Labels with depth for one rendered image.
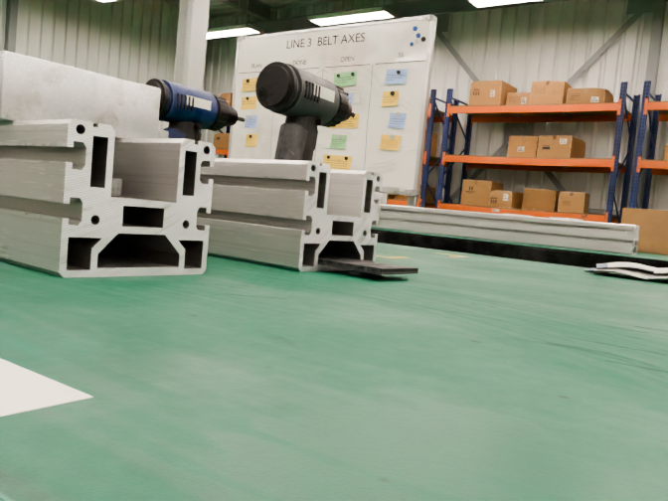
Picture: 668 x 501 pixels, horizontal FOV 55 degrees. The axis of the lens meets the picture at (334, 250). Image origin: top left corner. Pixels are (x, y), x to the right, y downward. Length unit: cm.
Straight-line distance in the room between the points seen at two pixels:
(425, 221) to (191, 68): 735
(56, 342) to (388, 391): 11
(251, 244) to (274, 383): 35
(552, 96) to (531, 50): 161
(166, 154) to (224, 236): 15
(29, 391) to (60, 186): 21
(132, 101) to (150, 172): 6
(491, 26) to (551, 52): 124
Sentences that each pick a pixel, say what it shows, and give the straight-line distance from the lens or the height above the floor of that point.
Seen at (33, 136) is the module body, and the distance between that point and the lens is 40.
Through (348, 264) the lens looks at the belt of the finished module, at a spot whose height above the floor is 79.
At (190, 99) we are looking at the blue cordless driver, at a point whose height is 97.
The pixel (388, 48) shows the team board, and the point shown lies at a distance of 389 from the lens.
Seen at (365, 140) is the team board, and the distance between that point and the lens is 384.
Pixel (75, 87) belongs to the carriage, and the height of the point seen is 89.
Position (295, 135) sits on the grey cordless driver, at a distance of 80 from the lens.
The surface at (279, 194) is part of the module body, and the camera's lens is 51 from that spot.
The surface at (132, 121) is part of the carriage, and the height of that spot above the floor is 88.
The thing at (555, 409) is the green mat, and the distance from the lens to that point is 19.
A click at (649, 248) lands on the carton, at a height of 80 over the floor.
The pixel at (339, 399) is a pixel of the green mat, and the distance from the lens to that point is 17.
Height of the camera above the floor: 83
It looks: 4 degrees down
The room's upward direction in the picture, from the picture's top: 5 degrees clockwise
